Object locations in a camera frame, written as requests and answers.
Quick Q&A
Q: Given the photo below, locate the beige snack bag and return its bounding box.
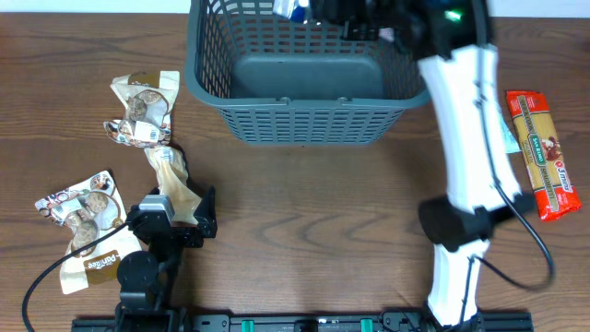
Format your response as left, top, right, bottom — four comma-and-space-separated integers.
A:
144, 146, 202, 225

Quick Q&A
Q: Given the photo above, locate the Panibee cookie bag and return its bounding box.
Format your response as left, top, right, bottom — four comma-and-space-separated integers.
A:
35, 171, 141, 294

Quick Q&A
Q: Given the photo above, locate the Kleenex tissue multipack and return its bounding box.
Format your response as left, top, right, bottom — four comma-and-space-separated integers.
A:
272, 0, 310, 24

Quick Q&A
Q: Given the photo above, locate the beige cookie bag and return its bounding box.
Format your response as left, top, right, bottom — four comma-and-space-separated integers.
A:
103, 71, 181, 148

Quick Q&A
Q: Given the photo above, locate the mint green snack packet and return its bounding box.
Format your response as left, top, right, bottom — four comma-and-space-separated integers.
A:
498, 108, 521, 154

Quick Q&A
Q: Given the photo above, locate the San Remo spaghetti packet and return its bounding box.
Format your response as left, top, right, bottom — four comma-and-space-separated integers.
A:
506, 90, 582, 221

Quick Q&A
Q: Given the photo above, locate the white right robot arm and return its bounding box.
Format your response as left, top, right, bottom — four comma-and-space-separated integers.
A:
310, 0, 534, 331

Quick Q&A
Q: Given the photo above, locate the grey plastic basket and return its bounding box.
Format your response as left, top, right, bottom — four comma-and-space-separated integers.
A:
184, 0, 430, 146

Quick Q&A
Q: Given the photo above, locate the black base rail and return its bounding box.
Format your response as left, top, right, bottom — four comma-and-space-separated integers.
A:
71, 309, 535, 332

